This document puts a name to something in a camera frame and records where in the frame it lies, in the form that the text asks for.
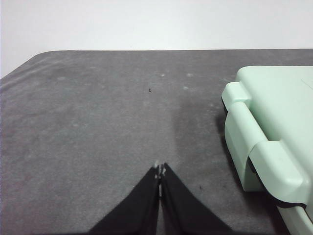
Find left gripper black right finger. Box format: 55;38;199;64
160;162;233;235

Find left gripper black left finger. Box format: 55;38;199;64
87;163;160;235

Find mint green cooker base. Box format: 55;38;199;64
224;104;313;235

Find mint green griddle cover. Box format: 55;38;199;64
221;65;313;208

